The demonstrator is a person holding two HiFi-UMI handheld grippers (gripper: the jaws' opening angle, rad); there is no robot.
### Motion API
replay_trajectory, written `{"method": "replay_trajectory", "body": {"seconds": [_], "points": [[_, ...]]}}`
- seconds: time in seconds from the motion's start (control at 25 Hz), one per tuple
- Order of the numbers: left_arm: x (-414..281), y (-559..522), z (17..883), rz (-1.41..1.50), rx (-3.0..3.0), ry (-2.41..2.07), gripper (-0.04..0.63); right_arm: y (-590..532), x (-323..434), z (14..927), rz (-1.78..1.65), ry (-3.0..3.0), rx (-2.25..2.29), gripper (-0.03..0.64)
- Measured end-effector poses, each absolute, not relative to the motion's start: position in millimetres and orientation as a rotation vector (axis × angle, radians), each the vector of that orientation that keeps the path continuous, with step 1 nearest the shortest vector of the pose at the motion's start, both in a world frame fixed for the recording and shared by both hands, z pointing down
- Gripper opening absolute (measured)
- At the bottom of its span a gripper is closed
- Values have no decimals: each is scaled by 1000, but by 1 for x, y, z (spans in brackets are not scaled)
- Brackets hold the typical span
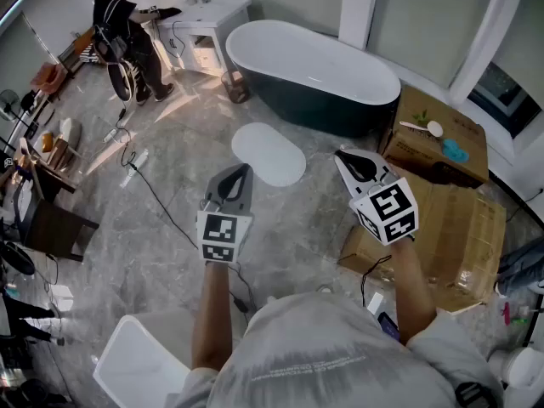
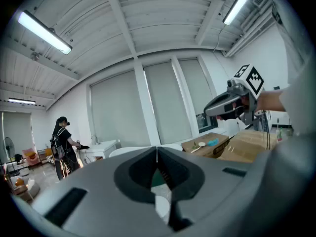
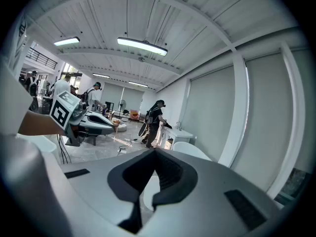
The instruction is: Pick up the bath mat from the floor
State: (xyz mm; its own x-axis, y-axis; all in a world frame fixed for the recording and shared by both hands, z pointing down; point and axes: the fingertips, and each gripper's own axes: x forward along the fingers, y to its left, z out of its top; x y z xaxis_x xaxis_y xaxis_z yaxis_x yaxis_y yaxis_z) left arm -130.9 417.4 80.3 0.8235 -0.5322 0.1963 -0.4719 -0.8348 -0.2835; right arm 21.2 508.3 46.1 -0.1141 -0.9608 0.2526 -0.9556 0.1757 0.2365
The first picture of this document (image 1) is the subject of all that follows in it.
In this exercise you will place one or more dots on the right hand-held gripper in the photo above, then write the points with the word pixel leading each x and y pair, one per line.
pixel 389 211

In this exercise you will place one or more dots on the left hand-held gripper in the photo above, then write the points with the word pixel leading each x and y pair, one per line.
pixel 219 234

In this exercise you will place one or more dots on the white perforated bath mat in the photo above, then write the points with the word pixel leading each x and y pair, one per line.
pixel 270 153

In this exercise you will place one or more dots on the person's left forearm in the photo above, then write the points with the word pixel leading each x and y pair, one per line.
pixel 212 313

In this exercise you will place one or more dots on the person's right forearm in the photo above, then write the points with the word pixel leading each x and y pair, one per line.
pixel 412 291

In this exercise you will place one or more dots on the dark green white bathtub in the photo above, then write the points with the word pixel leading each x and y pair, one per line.
pixel 306 66

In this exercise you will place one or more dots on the cardboard box with green print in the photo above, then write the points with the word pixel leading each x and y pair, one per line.
pixel 429 151

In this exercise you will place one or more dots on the blue plastic item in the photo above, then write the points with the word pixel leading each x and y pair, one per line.
pixel 455 150

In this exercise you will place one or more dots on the long white power strip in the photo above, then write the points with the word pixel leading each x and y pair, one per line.
pixel 135 167

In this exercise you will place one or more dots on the large plain cardboard box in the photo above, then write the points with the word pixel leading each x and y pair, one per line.
pixel 459 236

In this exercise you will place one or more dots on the black power adapter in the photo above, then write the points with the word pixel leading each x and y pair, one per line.
pixel 240 305

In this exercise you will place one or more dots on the small white box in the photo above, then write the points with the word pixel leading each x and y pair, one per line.
pixel 375 303

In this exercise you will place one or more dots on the small white power strip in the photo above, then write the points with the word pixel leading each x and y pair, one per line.
pixel 110 135

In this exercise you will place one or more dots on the purple screen device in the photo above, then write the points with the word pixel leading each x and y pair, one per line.
pixel 389 326

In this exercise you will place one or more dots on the window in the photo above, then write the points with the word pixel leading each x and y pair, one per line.
pixel 506 96

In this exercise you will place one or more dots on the white vanity cabinet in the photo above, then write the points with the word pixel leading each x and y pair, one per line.
pixel 204 19

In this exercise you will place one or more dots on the dark wooden table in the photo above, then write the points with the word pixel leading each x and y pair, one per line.
pixel 55 228

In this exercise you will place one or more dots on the person's grey shirt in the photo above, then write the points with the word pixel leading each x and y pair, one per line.
pixel 323 355

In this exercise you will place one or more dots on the white chair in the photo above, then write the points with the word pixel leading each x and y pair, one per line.
pixel 136 364

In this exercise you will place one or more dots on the pink bottle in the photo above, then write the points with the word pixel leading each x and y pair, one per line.
pixel 506 313

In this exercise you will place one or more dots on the orange bag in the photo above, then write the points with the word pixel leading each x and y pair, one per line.
pixel 47 77

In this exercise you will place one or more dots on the black standing fan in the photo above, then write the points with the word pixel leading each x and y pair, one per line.
pixel 8 104

